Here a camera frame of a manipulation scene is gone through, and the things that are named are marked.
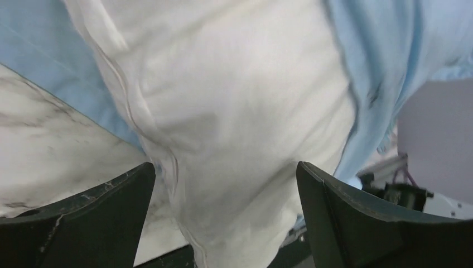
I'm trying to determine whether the white pillow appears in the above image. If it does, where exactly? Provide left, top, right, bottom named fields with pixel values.
left=65, top=1, right=355, bottom=255

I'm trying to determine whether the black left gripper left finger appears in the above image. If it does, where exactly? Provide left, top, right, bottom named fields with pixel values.
left=1, top=162, right=155, bottom=268

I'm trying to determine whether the light blue pillowcase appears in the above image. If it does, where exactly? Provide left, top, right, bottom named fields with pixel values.
left=1, top=1, right=472, bottom=180

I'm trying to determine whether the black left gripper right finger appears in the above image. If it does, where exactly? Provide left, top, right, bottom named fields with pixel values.
left=296, top=162, right=472, bottom=267

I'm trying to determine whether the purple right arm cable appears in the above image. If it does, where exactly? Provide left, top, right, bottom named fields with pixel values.
left=392, top=164, right=418, bottom=188

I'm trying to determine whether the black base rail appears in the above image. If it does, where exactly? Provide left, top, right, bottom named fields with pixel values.
left=137, top=227, right=315, bottom=267

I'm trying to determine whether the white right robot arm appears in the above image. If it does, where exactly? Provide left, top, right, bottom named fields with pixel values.
left=356, top=169, right=472, bottom=220

